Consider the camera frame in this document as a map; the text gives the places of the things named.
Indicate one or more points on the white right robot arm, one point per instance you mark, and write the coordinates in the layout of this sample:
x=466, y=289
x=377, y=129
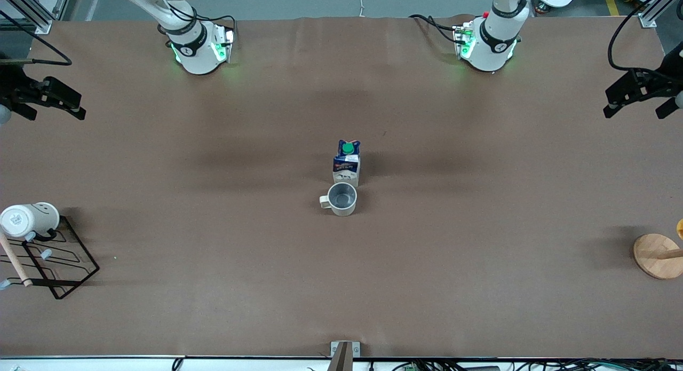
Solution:
x=197, y=56

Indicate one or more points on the round wooden mug stand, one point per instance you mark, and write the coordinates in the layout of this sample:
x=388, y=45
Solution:
x=653, y=256

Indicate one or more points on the grey left arm base box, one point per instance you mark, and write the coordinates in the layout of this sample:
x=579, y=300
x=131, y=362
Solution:
x=464, y=40

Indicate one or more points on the wooden stick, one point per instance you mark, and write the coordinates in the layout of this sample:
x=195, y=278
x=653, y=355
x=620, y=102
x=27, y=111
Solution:
x=16, y=264

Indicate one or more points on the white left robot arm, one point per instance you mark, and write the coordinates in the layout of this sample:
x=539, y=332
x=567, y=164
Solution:
x=491, y=53

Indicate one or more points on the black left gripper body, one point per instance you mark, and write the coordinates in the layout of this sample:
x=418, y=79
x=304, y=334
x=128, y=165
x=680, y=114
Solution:
x=663, y=83

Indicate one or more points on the blue milk carton green cap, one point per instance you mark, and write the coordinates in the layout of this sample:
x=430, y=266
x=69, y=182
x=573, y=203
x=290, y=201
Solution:
x=347, y=168

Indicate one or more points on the aluminium frame profile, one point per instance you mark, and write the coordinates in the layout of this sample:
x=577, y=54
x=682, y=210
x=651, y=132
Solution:
x=32, y=13
x=659, y=10

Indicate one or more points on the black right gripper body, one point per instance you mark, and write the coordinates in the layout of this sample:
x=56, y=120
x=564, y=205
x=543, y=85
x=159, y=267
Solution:
x=16, y=88

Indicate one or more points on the grey right arm base box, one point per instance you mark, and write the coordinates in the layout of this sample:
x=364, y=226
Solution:
x=223, y=45

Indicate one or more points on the white mug with smiley face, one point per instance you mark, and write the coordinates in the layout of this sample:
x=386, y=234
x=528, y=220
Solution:
x=26, y=219

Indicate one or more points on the white mug grey inside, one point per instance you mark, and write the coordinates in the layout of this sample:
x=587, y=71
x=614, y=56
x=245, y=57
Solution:
x=341, y=197

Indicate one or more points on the grey metal table bracket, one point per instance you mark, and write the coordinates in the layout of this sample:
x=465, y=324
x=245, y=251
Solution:
x=344, y=355

